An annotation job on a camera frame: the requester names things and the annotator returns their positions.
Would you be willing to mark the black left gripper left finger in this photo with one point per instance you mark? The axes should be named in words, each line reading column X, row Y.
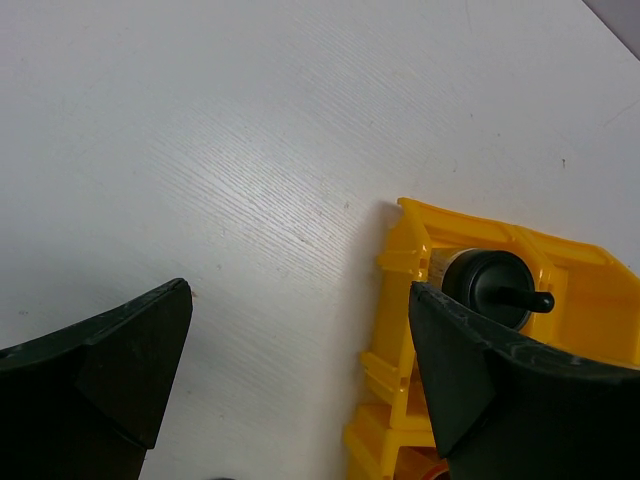
column 87, row 401

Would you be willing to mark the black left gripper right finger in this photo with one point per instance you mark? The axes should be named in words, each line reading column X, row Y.
column 505, row 406

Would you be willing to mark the white powder jar black lid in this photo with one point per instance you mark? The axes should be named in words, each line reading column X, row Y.
column 496, row 284

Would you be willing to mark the yellow four-compartment plastic bin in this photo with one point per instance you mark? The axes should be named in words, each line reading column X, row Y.
column 596, row 316

